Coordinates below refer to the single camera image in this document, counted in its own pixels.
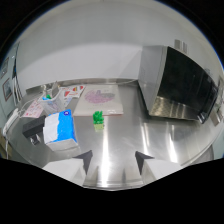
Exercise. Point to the green cactus toy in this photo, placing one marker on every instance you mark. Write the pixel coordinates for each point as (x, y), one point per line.
(98, 120)

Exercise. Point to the framed wall picture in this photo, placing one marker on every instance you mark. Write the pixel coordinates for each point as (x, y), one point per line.
(7, 89)

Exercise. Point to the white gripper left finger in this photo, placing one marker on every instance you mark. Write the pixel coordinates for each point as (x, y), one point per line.
(71, 165)

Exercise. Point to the stainless steel microwave oven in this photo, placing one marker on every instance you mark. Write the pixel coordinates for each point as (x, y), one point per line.
(181, 85)

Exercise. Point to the black rectangular box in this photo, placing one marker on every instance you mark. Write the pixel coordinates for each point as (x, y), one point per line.
(32, 128)

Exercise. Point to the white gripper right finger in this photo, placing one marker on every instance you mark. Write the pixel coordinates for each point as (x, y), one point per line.
(156, 166)

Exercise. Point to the colourful sticker sheet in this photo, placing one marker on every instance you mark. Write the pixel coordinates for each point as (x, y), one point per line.
(74, 91)

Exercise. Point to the clear plastic organizer box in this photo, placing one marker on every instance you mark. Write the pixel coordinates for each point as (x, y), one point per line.
(52, 100)

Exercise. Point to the blue white tissue pack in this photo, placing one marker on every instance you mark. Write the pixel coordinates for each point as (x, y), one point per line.
(60, 130)

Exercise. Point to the pink patterned book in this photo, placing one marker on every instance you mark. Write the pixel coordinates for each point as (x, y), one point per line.
(99, 100)

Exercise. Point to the white power strip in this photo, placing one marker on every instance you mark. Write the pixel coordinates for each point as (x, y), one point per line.
(10, 120)

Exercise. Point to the pink printed card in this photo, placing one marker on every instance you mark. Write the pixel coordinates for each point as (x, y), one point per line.
(33, 109)

